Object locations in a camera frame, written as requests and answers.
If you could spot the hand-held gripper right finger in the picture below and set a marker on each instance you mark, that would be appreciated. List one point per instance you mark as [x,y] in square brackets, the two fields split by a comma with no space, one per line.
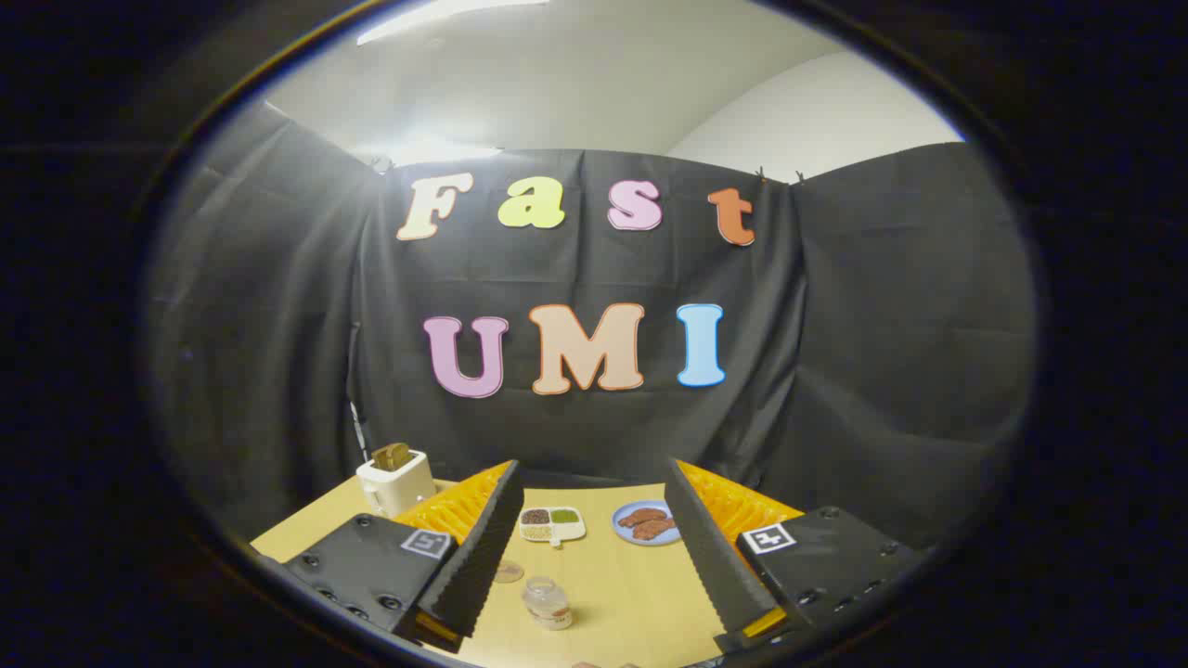
[707,557]

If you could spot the blue plate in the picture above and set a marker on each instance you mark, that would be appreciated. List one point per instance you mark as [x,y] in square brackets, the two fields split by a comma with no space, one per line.
[626,533]

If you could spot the brown meat piece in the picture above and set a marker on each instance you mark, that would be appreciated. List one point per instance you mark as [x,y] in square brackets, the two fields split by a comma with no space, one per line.
[642,516]
[655,529]

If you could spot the white toaster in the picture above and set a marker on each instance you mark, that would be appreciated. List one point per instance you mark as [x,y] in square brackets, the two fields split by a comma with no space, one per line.
[394,487]

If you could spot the wooden table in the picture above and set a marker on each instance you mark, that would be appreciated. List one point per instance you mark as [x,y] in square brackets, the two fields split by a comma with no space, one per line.
[622,594]

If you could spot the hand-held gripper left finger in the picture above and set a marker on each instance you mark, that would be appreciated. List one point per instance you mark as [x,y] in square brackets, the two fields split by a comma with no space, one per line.
[483,557]

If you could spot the black backdrop cloth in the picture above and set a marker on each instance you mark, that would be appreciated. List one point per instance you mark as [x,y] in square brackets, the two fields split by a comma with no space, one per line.
[835,353]

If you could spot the white divided dish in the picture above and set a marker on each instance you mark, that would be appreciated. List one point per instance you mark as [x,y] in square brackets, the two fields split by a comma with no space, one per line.
[553,531]

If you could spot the toast slice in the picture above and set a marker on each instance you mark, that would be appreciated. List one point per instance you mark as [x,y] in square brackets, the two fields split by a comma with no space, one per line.
[392,456]

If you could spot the round clear coaster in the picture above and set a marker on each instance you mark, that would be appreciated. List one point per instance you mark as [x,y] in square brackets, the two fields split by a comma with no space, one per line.
[508,571]

